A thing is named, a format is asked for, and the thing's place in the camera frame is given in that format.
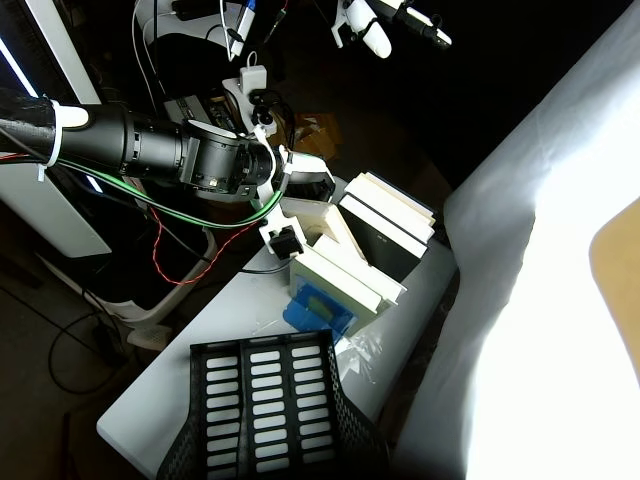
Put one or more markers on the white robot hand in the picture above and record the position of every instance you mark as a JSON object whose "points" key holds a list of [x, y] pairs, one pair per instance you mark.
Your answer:
{"points": [[310, 167], [367, 25]]}

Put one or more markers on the beige kraft cover book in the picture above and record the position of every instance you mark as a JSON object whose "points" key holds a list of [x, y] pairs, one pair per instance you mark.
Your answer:
{"points": [[315, 220]]}

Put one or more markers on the brown cardboard box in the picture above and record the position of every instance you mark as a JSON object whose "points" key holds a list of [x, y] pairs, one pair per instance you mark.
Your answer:
{"points": [[320, 135]]}

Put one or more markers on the cream yellow hardcover book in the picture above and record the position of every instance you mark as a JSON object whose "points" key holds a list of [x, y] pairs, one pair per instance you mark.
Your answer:
{"points": [[395, 201]]}

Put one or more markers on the black Century book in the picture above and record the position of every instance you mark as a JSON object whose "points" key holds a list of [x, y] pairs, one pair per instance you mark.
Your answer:
{"points": [[400, 192]]}

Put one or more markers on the pale green book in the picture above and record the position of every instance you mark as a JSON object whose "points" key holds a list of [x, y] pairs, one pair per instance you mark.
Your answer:
{"points": [[302, 265]]}

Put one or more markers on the white power adapter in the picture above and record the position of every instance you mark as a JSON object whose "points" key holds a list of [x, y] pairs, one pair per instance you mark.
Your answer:
{"points": [[253, 77]]}

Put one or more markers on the black Let It Be book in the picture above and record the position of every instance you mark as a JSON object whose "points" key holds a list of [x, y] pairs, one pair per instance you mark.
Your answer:
{"points": [[390, 245]]}

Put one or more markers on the black book with white label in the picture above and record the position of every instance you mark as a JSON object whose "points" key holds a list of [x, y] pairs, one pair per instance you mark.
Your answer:
{"points": [[365, 265]]}

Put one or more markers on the grey electronics box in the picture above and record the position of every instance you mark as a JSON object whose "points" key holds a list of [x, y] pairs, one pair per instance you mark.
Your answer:
{"points": [[187, 107]]}

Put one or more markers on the blue metal bookend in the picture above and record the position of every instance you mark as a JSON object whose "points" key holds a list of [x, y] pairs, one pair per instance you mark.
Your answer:
{"points": [[300, 317]]}

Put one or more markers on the clear plastic film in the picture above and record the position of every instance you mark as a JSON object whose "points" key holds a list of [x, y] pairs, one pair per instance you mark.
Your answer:
{"points": [[357, 350]]}

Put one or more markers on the white waste bin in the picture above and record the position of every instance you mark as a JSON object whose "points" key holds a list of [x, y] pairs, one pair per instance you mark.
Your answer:
{"points": [[150, 312]]}

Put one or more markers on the black three-slot file rack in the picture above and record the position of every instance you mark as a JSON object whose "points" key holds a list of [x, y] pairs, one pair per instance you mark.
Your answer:
{"points": [[245, 400]]}

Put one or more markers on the white backdrop sheet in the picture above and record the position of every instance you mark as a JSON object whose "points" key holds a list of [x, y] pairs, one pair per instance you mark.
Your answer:
{"points": [[550, 250]]}

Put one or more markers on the white robot body column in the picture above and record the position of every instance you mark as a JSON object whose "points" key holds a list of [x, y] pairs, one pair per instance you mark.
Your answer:
{"points": [[50, 220]]}

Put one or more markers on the tan wooden board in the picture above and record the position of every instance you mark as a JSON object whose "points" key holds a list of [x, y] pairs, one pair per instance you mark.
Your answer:
{"points": [[620, 260]]}

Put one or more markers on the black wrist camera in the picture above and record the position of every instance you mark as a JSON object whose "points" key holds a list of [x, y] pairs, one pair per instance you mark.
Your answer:
{"points": [[285, 244]]}

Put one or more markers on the white mount with black camera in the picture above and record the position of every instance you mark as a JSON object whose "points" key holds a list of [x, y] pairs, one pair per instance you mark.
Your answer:
{"points": [[232, 89]]}

